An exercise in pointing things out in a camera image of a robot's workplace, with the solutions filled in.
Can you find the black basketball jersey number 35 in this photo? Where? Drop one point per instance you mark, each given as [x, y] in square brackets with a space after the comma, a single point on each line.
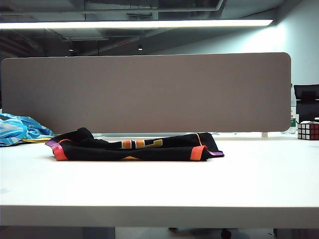
[149, 153]

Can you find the brown fabric desk divider panel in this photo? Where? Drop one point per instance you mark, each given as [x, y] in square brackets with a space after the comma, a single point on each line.
[149, 94]

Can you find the long white ceiling light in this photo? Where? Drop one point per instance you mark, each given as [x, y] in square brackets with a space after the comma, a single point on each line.
[137, 24]

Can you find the yellow cloth strip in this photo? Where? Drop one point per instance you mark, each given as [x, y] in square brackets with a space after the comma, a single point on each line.
[35, 140]

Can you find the blue white patterned cloth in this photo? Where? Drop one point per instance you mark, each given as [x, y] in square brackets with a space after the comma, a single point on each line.
[15, 129]

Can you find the black office chair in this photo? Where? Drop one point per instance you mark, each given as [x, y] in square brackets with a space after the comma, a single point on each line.
[307, 104]

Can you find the Rubik's cube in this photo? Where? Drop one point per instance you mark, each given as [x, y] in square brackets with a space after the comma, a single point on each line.
[309, 130]

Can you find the white divider foot bracket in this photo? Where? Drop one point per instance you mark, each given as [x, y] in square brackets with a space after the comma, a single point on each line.
[264, 135]

